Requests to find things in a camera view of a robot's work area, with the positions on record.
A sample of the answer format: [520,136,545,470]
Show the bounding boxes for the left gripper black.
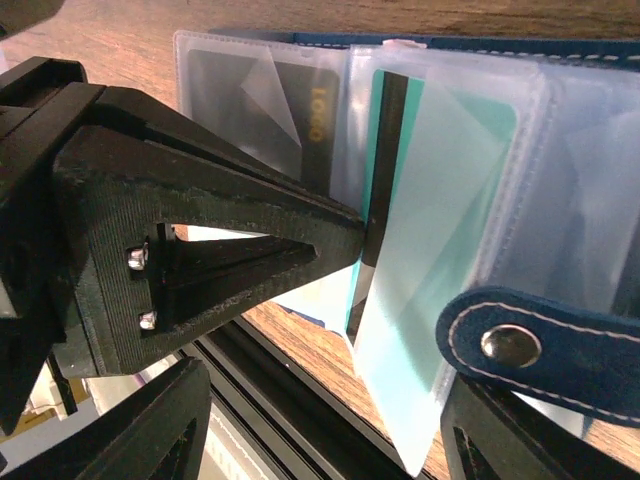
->
[1,57,354,435]

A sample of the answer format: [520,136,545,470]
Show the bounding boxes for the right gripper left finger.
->
[3,357,211,479]

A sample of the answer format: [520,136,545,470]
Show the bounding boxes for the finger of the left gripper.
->
[52,134,364,375]

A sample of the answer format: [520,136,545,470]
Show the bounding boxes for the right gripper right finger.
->
[440,374,639,479]

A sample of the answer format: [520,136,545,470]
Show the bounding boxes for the blue leather card holder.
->
[174,30,639,479]

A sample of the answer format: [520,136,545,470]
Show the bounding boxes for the teal card bottom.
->
[349,66,519,353]

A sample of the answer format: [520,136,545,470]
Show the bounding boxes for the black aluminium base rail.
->
[178,318,408,479]

